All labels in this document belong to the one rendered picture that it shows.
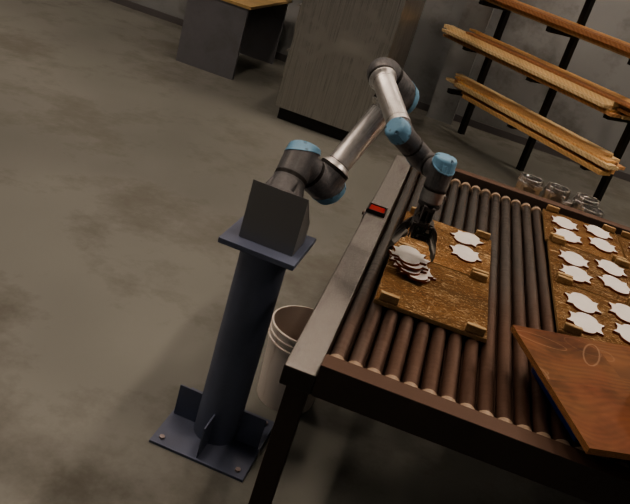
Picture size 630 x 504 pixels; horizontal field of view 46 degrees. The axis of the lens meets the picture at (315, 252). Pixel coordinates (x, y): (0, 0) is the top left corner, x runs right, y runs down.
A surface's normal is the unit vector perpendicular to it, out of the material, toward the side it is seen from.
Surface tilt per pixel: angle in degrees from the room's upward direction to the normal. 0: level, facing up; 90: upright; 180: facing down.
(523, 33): 90
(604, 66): 90
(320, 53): 90
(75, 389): 0
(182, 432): 0
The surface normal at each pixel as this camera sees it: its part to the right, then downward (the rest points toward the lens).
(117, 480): 0.27, -0.87
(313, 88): -0.27, 0.35
